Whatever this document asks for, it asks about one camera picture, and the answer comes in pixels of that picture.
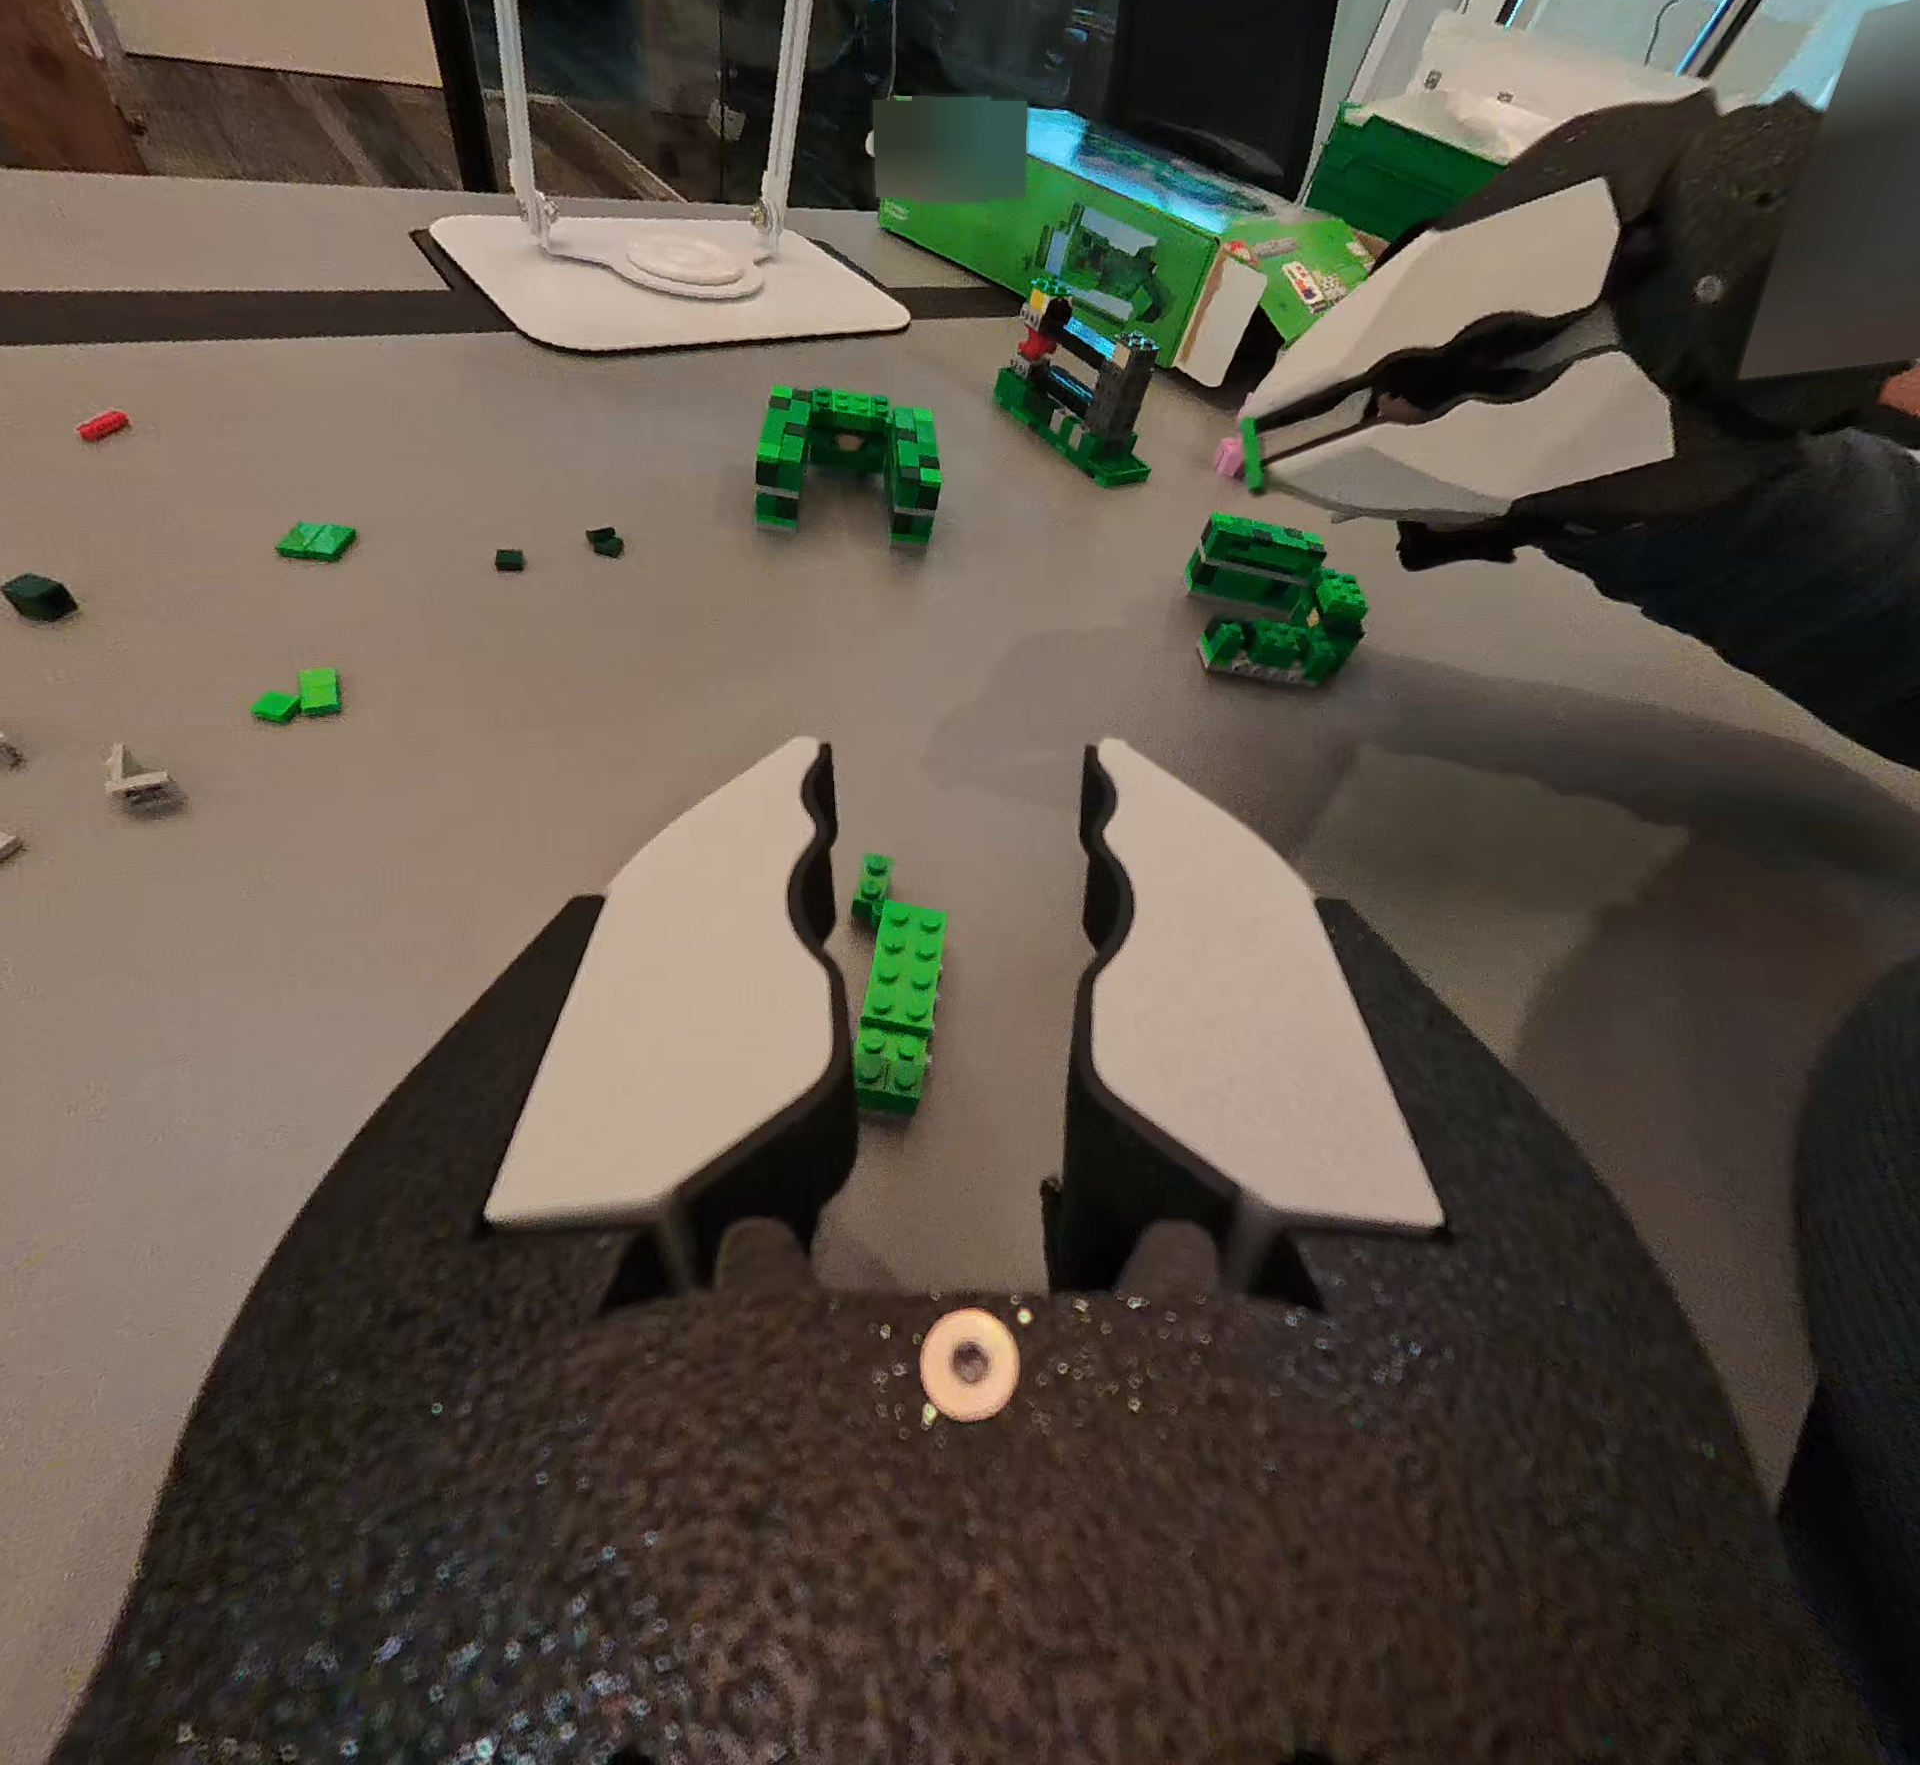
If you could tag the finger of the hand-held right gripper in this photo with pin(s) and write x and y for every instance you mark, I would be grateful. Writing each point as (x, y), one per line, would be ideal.
(1515, 445)
(1471, 264)

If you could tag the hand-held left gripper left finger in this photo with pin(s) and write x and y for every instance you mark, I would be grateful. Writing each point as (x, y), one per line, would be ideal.
(675, 1001)

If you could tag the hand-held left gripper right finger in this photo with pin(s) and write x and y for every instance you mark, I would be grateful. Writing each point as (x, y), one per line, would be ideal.
(1244, 1045)

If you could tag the long green brick assembly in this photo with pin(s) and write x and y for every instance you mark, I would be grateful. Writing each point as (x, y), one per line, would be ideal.
(900, 970)

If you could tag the small green toy brick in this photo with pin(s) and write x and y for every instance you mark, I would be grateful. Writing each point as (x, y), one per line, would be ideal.
(1254, 462)

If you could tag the open green cardboard box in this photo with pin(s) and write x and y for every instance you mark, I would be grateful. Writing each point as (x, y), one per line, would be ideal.
(1395, 169)

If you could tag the green blocky brick figure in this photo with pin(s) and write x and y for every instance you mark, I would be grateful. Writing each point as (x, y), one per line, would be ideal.
(1261, 556)

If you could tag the pink toy brick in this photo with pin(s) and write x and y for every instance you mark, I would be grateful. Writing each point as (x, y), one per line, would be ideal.
(1226, 456)

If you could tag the green black brick build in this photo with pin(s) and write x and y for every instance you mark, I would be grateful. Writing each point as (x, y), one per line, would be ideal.
(1111, 400)

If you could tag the green toy box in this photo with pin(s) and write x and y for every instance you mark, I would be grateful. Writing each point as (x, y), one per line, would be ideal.
(1081, 251)

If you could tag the small bright green tile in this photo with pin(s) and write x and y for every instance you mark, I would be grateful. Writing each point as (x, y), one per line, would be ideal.
(277, 707)

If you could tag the green brick arch build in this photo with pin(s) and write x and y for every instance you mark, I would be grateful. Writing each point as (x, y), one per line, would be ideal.
(780, 445)

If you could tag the flat green tile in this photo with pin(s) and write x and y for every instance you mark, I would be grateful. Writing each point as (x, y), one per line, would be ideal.
(314, 540)

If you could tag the white book stand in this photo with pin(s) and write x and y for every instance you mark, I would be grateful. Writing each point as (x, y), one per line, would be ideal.
(840, 303)

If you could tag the person's dark clothing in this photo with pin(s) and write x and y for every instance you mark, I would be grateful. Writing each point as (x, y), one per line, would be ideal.
(1869, 1269)

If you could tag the dark green black brick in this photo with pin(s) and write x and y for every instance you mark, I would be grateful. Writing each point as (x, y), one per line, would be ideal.
(39, 596)

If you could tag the small red toy brick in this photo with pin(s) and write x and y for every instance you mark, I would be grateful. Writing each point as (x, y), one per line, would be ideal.
(102, 424)

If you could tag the black tape strip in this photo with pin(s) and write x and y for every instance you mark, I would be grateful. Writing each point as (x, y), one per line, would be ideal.
(224, 315)

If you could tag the grey bracket brick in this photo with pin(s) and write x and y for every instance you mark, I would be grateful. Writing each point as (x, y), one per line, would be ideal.
(147, 783)

